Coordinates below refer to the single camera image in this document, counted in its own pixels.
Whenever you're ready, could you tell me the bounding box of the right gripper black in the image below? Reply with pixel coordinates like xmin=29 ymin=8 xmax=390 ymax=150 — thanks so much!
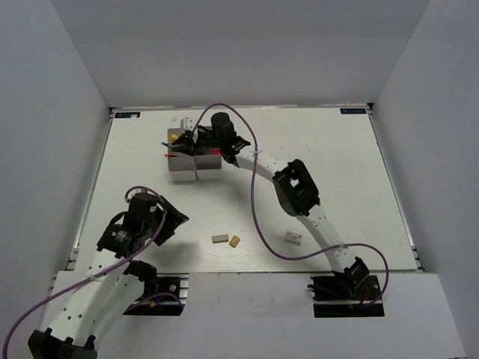
xmin=173 ymin=131 xmax=225 ymax=157

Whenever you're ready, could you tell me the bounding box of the grey white eraser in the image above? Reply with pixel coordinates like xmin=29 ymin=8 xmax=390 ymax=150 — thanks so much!
xmin=212 ymin=234 xmax=229 ymax=244

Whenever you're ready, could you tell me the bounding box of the tan yellow eraser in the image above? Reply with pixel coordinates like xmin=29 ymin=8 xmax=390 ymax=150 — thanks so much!
xmin=229 ymin=236 xmax=240 ymax=248

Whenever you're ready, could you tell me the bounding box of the white eraser red print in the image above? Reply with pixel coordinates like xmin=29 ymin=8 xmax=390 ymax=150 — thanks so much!
xmin=284 ymin=231 xmax=302 ymax=245

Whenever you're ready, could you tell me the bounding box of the green ink pen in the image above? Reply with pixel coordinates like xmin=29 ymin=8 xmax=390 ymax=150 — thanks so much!
xmin=161 ymin=142 xmax=181 ymax=149

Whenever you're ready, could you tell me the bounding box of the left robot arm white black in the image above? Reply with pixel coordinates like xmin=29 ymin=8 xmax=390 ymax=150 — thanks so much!
xmin=28 ymin=187 xmax=189 ymax=358

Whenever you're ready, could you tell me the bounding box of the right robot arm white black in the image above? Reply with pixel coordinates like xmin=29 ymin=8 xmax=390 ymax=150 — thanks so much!
xmin=165 ymin=112 xmax=370 ymax=298

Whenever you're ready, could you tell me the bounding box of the white container left bin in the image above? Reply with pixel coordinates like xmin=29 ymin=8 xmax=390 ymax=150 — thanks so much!
xmin=166 ymin=128 xmax=197 ymax=182

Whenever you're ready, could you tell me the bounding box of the white container bin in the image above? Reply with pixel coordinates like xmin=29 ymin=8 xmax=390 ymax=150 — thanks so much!
xmin=166 ymin=128 xmax=197 ymax=182
xmin=194 ymin=153 xmax=222 ymax=180

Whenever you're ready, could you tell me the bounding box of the white container right bin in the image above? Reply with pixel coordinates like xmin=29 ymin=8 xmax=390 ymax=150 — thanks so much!
xmin=194 ymin=153 xmax=222 ymax=180

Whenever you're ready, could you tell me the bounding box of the blue label left corner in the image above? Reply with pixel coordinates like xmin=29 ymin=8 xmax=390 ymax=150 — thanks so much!
xmin=115 ymin=111 xmax=141 ymax=119

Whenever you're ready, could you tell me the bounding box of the blue label corner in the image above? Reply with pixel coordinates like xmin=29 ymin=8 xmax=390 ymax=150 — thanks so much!
xmin=340 ymin=108 xmax=367 ymax=114
xmin=115 ymin=111 xmax=141 ymax=119

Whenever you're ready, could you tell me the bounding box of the blue label right corner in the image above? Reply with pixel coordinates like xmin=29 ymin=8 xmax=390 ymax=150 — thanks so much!
xmin=340 ymin=108 xmax=367 ymax=114

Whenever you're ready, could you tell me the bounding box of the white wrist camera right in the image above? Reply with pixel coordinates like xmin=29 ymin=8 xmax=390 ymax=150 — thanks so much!
xmin=180 ymin=117 xmax=196 ymax=133

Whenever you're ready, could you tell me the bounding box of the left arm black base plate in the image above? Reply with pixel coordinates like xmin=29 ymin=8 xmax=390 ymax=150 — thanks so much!
xmin=124 ymin=274 xmax=189 ymax=316

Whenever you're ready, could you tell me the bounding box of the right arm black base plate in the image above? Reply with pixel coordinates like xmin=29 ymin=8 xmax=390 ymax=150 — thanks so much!
xmin=308 ymin=275 xmax=385 ymax=319

